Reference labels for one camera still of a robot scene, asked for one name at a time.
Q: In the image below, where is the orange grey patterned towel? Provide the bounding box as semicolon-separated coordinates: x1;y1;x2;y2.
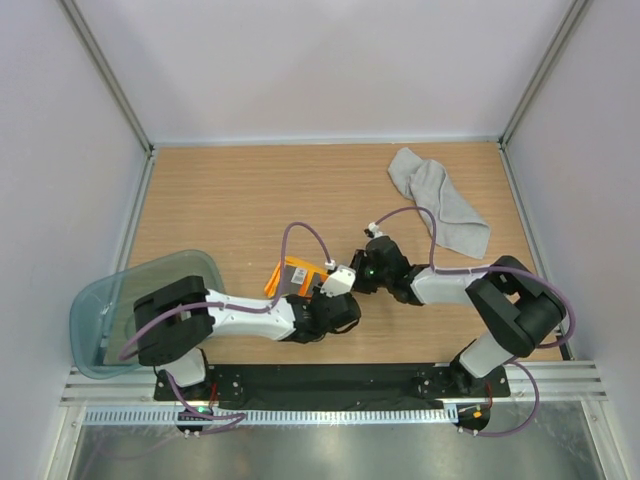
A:
264;256;329;298

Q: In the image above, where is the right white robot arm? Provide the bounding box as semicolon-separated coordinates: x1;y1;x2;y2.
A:
350;235;569;396

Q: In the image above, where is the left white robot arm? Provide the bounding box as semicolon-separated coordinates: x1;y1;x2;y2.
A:
119;275;361;400

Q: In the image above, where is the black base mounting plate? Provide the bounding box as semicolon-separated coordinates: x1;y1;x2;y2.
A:
181;363;511;411

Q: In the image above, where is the blue translucent plastic tray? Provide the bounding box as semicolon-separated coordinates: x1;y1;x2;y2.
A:
69;250;225;380

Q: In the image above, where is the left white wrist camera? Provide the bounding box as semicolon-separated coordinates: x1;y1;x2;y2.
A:
320;265;356;298

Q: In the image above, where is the white slotted cable duct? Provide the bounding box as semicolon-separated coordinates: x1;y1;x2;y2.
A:
82;404;458;426

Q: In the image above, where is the aluminium rail front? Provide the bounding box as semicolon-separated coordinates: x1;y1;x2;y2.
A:
60;361;608;407

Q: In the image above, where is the left aluminium frame post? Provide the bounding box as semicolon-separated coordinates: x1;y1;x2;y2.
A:
57;0;154;156

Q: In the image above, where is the aluminium frame post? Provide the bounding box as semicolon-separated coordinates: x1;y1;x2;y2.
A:
498;0;592;151
57;0;154;156

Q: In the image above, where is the right aluminium frame post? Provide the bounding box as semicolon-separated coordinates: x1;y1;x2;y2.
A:
498;0;592;151

